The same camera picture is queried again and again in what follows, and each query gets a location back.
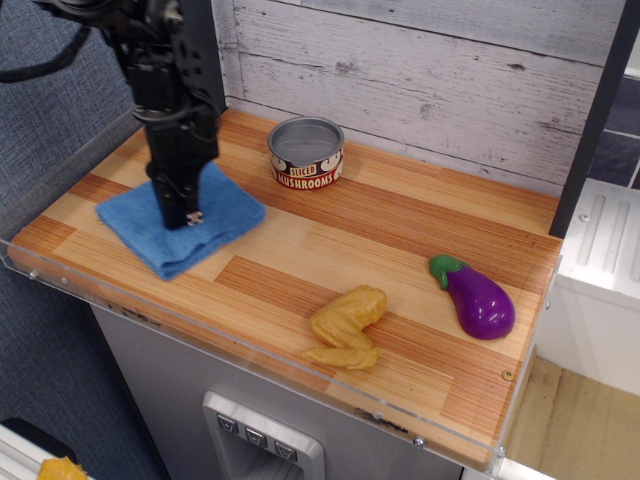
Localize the white toy sink counter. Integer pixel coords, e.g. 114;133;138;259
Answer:
534;180;639;394

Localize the yellow toy chicken wing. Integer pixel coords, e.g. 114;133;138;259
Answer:
301;285;387;370

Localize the purple toy eggplant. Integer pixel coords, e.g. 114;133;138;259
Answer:
428;254;516;340

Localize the dark frame post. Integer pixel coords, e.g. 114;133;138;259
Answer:
177;0;227;116
549;0;639;239

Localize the dark right frame post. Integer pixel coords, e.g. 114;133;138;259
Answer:
549;0;639;239

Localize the silver dispenser panel with buttons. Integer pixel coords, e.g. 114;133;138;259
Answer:
202;391;326;480

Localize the blue cloth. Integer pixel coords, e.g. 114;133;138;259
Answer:
96;162;266;280

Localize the dark left frame post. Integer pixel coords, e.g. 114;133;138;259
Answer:
177;0;227;116

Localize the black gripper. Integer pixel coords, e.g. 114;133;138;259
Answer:
145;114;218;230

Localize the grey toy fridge cabinet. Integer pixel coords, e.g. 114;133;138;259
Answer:
94;306;463;479

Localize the sliced mushrooms tin can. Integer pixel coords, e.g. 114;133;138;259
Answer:
267;117;345;191

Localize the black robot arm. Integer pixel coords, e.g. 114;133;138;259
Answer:
38;1;226;230

